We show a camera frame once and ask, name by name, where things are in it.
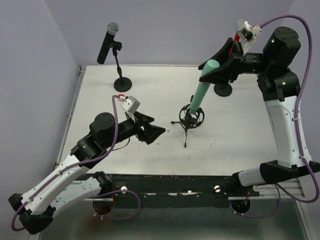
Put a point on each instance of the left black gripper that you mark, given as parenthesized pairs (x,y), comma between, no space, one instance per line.
(139,128)

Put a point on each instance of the mint green microphone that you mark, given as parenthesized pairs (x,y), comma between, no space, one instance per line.
(202,87)

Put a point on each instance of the black tripod shock mount stand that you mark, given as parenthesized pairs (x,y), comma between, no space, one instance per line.
(189,120)

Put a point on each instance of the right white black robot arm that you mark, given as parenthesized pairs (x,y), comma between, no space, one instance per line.
(280,88)

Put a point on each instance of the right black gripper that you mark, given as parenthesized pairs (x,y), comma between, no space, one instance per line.
(236,62)

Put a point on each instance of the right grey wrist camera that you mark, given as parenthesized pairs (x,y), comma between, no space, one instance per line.
(246,34)

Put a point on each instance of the short black round-base stand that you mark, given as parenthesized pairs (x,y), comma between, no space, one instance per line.
(121,84)

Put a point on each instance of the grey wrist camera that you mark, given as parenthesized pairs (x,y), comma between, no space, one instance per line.
(246,34)
(130,105)

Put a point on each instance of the tall black round-base stand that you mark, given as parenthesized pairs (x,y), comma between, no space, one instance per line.
(223,90)

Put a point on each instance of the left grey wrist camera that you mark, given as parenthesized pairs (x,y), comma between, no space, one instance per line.
(130,105)

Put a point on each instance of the black mounting base plate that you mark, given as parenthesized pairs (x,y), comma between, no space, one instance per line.
(172,191)

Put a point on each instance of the red microphone grey grille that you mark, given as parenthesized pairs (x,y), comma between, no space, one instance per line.
(235,45)

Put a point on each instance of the black microphone silver grille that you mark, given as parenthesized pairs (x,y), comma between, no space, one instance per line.
(108,42)

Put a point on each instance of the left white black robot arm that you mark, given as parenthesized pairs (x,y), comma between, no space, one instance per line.
(37,208)

